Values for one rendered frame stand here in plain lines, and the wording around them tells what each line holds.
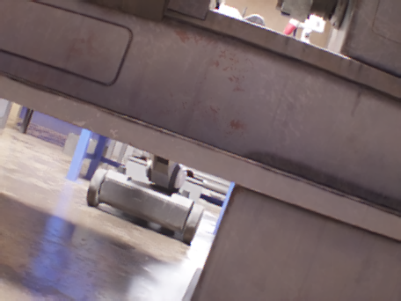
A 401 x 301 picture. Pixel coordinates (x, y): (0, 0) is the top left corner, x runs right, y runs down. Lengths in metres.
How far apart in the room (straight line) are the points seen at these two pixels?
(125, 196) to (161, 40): 1.38
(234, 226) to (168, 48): 0.52
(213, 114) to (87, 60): 0.39
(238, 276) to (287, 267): 0.13
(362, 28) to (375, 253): 0.64
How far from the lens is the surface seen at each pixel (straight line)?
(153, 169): 3.01
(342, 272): 1.54
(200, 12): 1.57
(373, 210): 1.43
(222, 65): 1.58
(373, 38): 1.65
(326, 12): 1.85
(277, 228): 1.50
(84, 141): 3.68
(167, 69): 1.59
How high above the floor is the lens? 0.44
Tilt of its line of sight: 1 degrees up
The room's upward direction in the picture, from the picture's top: 20 degrees clockwise
